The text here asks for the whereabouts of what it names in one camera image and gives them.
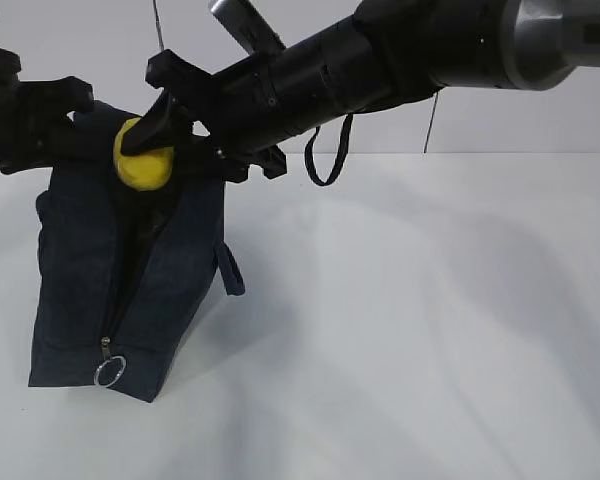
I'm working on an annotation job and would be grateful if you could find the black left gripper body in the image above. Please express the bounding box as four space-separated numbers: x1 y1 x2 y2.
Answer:
0 48 94 174

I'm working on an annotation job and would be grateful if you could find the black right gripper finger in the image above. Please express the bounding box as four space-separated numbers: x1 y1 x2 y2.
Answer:
122 94 190 155
167 134 245 183

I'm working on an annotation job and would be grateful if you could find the dark navy fabric lunch bag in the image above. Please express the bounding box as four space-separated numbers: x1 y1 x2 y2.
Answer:
28 102 245 402

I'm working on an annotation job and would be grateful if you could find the dark blue cable loop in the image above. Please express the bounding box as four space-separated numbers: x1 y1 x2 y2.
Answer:
304 112 355 188

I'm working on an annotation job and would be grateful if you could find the yellow lemon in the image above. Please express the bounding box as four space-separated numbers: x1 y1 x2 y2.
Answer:
113 117 175 192

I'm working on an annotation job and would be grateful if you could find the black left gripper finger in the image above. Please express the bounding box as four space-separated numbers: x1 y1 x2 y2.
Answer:
64 114 118 163

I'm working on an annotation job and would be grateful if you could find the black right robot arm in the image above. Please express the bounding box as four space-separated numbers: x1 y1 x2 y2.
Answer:
121 1 600 183

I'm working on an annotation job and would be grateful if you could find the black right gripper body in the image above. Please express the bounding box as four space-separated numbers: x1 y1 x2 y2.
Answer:
145 49 288 181

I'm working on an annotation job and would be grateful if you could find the silver wrist camera on right arm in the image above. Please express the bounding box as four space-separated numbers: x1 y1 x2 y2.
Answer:
208 0 286 55

